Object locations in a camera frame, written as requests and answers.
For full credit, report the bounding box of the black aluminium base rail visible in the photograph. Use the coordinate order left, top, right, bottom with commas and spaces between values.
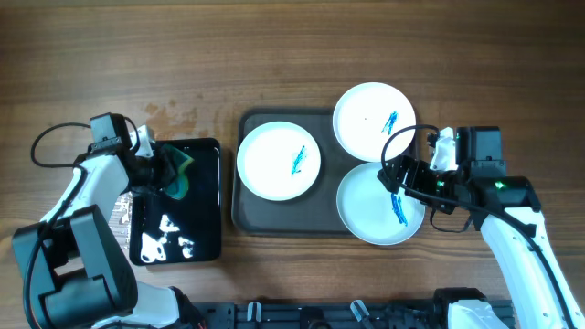
196, 299, 446, 329

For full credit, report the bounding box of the left black cable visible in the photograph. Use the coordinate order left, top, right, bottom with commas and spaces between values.
29, 122, 92, 169

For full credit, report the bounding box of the black cable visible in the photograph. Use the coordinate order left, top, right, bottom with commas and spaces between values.
29, 122, 92, 169
379, 123, 577, 329

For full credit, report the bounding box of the black water tray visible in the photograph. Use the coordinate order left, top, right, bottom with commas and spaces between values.
129, 138, 222, 266

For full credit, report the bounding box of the right black cable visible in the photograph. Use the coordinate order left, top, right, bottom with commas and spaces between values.
379, 123, 577, 329

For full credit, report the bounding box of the white plate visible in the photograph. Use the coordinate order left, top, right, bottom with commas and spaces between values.
333, 82, 416, 163
236, 121, 322, 201
336, 163, 425, 246

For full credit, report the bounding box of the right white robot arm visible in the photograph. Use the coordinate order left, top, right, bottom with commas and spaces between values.
378, 155, 584, 328

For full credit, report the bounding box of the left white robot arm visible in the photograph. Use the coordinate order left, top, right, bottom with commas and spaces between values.
12, 148, 206, 328

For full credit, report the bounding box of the brown serving tray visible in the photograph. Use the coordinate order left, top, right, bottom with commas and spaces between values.
231, 107, 362, 237

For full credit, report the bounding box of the green yellow sponge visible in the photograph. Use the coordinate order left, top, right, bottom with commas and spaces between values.
161, 143, 194, 200

